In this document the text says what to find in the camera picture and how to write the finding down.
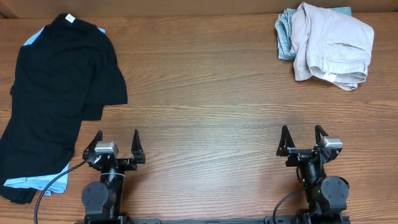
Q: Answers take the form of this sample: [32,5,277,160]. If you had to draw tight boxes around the beige folded pants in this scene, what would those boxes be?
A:
[291,2,374,91]

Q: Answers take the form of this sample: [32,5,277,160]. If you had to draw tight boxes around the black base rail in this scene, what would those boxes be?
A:
[76,215,351,224]

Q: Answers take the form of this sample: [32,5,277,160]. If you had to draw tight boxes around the light blue printed t-shirt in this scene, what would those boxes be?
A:
[4,27,106,196]

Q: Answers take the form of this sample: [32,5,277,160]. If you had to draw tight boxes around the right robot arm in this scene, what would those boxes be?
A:
[272,124,350,223]

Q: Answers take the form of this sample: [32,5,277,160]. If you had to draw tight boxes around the grey-blue folded garment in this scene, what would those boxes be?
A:
[274,6,353,61]

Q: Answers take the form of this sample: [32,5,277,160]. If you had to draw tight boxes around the black garment under pile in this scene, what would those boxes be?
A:
[1,186,37,204]

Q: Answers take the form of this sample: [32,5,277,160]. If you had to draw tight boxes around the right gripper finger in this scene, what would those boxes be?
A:
[276,125,295,156]
[315,124,328,144]

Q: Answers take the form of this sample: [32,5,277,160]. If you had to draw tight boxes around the black t-shirt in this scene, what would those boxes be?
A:
[0,13,128,181]

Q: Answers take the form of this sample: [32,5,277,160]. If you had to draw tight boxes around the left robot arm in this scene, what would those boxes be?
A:
[81,130,146,223]

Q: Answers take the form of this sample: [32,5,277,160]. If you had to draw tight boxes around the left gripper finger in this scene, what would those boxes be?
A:
[82,130,103,159]
[131,129,146,164]

